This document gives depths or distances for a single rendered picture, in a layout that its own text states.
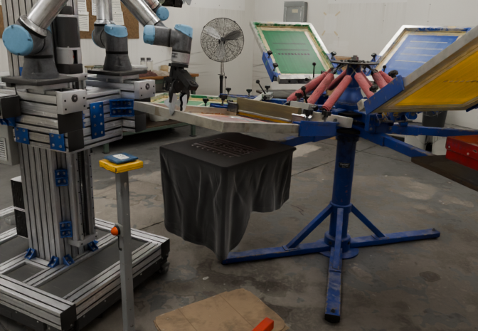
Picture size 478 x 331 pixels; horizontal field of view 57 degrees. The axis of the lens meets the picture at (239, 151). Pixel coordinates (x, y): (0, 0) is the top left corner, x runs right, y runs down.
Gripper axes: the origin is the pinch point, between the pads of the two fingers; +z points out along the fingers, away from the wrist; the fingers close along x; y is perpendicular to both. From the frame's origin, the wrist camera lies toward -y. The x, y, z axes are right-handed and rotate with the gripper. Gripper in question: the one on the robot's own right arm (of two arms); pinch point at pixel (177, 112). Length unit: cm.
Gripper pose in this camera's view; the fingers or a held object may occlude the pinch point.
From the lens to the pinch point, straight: 183.0
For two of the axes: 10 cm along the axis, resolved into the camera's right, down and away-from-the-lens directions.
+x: -6.8, 0.2, -7.3
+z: -1.4, 9.8, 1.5
